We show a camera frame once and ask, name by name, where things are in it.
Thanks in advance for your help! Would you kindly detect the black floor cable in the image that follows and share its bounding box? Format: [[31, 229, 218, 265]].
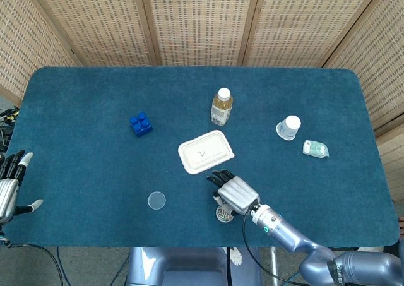
[[0, 241, 61, 286]]

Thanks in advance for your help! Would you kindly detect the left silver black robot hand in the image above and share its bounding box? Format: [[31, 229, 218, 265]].
[[0, 150, 44, 225]]

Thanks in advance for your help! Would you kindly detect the blue-grey robot torso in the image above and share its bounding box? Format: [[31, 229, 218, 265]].
[[125, 246, 263, 286]]

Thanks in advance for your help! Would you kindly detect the clear round lid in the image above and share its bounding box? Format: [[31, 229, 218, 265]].
[[147, 191, 167, 210]]

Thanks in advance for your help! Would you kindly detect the green white tissue pack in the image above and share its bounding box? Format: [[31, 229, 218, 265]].
[[302, 140, 330, 158]]

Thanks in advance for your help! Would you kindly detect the round dish of clips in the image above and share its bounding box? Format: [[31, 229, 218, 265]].
[[215, 205, 236, 225]]

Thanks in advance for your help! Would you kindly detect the tea bottle with white cap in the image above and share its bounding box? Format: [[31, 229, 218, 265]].
[[210, 87, 235, 126]]

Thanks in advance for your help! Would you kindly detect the white paper cup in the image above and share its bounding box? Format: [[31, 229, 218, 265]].
[[276, 115, 302, 141]]

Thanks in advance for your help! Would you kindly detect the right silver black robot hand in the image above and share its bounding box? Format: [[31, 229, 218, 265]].
[[205, 169, 261, 216]]

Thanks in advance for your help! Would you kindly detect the woven bamboo screen panel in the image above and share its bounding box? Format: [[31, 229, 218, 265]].
[[374, 121, 404, 203], [0, 0, 81, 106], [138, 0, 263, 68], [321, 0, 404, 137], [238, 0, 391, 68], [27, 0, 162, 68]]

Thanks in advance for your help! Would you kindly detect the blue floor cable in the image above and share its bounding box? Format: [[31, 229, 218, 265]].
[[56, 246, 73, 286], [282, 272, 303, 286]]

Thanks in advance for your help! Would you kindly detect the blue toy building block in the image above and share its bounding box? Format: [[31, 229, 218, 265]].
[[129, 111, 155, 139]]

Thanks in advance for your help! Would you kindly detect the black equipment with cables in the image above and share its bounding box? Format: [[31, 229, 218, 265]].
[[0, 107, 21, 153]]

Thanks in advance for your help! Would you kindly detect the blue felt table cover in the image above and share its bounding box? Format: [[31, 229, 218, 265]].
[[0, 66, 400, 248]]

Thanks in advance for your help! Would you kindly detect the white lidded food box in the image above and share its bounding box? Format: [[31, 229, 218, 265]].
[[177, 129, 235, 176]]

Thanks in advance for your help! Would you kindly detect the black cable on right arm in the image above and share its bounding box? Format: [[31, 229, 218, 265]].
[[242, 200, 306, 286]]

